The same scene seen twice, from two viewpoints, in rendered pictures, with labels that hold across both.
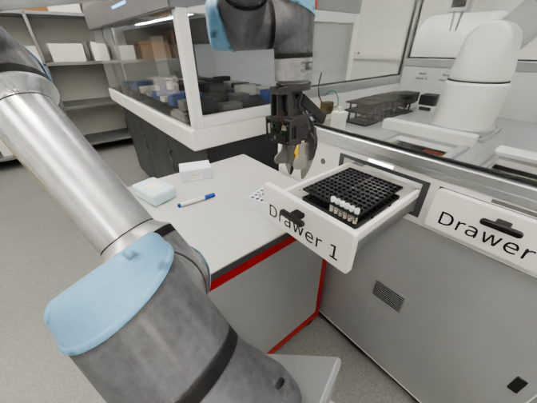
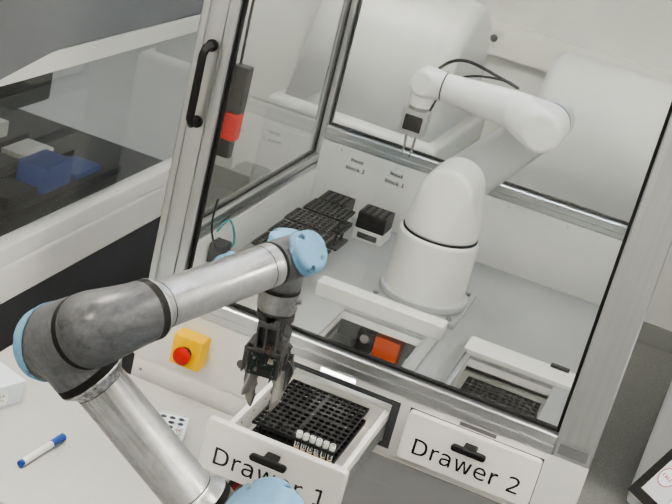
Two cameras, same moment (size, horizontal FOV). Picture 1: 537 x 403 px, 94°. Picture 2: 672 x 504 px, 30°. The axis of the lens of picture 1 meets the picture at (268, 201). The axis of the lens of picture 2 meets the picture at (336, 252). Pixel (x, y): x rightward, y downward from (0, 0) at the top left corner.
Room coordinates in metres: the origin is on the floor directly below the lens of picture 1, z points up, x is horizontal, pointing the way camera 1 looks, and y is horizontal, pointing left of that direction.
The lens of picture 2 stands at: (-1.17, 1.12, 2.15)
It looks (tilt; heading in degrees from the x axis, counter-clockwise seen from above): 22 degrees down; 324
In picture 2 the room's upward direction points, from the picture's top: 14 degrees clockwise
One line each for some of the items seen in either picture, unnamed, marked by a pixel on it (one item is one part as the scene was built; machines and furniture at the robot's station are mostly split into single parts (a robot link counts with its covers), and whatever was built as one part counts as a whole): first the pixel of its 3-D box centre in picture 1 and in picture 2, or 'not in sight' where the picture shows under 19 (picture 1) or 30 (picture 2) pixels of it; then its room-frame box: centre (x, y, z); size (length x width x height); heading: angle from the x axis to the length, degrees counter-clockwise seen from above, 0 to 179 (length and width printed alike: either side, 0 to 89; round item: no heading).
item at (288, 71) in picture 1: (294, 71); (279, 301); (0.56, -0.05, 1.20); 0.08 x 0.08 x 0.05
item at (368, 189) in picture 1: (351, 197); (309, 427); (0.62, -0.24, 0.87); 0.22 x 0.18 x 0.06; 129
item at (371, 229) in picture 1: (352, 197); (310, 427); (0.63, -0.25, 0.86); 0.40 x 0.26 x 0.06; 129
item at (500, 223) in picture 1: (502, 225); (469, 450); (0.43, -0.51, 0.91); 0.07 x 0.04 x 0.01; 39
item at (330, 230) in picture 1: (302, 222); (272, 468); (0.49, -0.08, 0.87); 0.29 x 0.02 x 0.11; 39
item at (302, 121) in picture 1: (291, 113); (269, 341); (0.55, -0.05, 1.12); 0.09 x 0.08 x 0.12; 135
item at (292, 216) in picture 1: (295, 215); (270, 460); (0.48, -0.06, 0.91); 0.07 x 0.04 x 0.01; 39
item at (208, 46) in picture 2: not in sight; (199, 85); (1.02, -0.05, 1.45); 0.05 x 0.03 x 0.19; 129
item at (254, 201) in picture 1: (267, 197); (163, 434); (0.77, 0.01, 0.78); 0.12 x 0.08 x 0.04; 147
